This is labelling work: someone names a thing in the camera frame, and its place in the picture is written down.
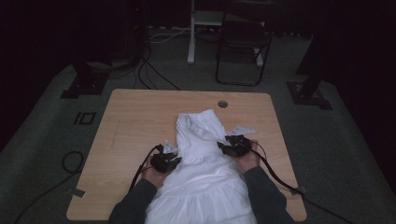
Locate person's right hand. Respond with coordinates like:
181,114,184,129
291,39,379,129
234,140,262,175

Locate black folding chair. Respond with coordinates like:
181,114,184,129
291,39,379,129
215,11,274,88

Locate black floor cable bundle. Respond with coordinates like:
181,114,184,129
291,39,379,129
133,46,181,91

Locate black looped floor cable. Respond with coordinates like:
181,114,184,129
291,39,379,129
13,150,85,224

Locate white floor cable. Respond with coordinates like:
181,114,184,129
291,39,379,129
148,26,191,45

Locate black stand with base plate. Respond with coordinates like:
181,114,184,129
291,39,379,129
286,0,333,111
60,60,110,100

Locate white desk frame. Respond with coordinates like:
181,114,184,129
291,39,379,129
187,0,265,68

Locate white skirt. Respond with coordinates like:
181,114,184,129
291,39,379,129
144,108,260,224

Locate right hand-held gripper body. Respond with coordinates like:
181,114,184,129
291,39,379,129
228,124,256,159

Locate right hand-held gripper cable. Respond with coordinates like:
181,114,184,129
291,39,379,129
247,148,355,224

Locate person's left hand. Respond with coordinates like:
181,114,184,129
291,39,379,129
141,155,171,189

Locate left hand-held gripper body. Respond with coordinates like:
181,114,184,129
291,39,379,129
150,140,179,175

